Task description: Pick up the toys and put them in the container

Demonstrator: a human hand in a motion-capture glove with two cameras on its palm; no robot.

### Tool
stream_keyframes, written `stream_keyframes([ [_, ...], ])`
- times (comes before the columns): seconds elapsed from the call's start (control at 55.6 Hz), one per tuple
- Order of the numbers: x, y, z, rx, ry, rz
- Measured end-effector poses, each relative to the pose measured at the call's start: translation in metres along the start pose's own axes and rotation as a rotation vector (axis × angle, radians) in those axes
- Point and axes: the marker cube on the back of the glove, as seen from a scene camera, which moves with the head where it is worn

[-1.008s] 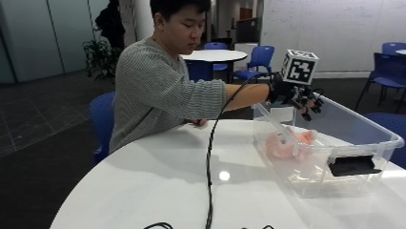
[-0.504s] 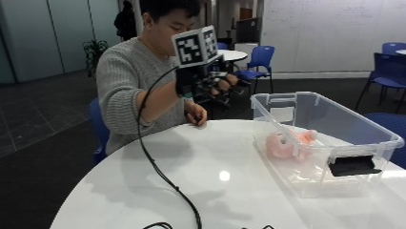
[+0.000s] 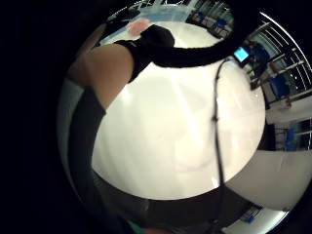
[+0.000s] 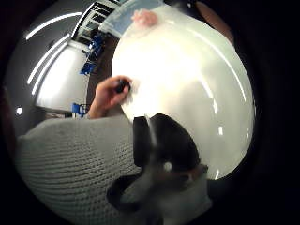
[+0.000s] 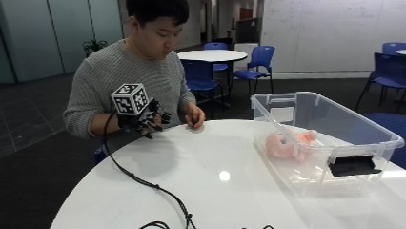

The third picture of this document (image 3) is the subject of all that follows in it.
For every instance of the blue chair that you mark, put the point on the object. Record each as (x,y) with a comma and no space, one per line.
(279,86)
(291,137)
(260,52)

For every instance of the pink flat object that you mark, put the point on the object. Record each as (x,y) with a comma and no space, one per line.
(139,26)

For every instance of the small blue box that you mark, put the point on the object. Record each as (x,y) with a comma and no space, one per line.
(249,215)

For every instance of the pale blue sheet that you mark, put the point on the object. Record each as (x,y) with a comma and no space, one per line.
(164,13)

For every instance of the monitor with blue screen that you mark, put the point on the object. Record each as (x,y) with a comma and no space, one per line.
(241,54)

